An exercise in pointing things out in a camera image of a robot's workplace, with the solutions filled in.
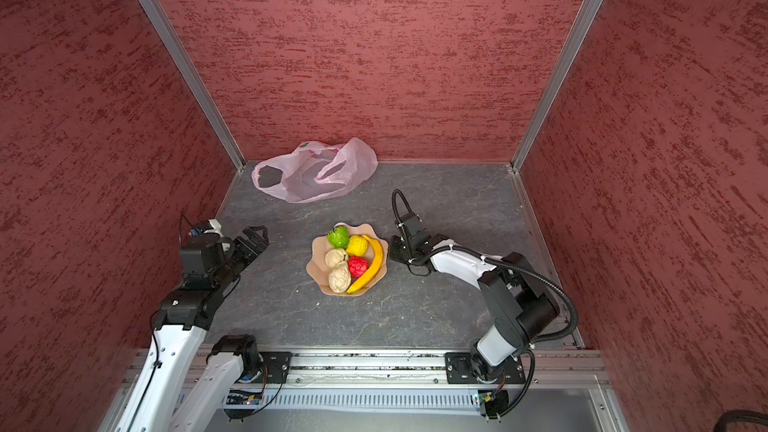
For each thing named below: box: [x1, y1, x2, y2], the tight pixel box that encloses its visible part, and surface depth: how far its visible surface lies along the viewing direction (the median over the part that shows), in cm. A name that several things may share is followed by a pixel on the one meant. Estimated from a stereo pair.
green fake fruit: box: [327, 226, 350, 249], surface depth 91 cm
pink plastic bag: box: [251, 137, 379, 203], surface depth 97 cm
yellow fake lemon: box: [346, 235, 369, 257], surface depth 91 cm
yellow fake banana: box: [347, 235, 383, 294], surface depth 87 cm
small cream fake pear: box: [325, 249, 348, 270], surface depth 89 cm
